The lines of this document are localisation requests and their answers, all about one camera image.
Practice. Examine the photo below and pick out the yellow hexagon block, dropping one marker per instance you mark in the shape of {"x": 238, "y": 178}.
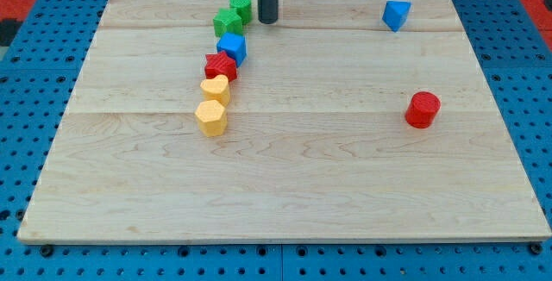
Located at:
{"x": 211, "y": 117}

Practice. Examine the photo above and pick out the blue triangle block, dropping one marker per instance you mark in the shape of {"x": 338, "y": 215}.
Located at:
{"x": 395, "y": 14}

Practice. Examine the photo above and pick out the yellow heart block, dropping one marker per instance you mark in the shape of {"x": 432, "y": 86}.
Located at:
{"x": 216, "y": 88}

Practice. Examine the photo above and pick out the red star block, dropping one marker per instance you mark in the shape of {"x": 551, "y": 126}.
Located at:
{"x": 220, "y": 64}

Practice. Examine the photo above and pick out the wooden board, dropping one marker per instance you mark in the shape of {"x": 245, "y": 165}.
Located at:
{"x": 317, "y": 149}

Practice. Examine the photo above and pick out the blue cube block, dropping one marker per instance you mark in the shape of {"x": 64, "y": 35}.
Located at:
{"x": 234, "y": 45}

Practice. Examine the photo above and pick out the green star block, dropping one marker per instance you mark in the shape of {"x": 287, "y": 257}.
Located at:
{"x": 227, "y": 21}

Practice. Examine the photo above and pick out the green cylinder block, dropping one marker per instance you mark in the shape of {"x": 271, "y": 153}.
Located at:
{"x": 243, "y": 9}

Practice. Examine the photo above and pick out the red cylinder block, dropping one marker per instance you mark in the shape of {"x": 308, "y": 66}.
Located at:
{"x": 422, "y": 109}

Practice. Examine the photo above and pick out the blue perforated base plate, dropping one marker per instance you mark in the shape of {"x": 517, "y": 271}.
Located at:
{"x": 42, "y": 65}

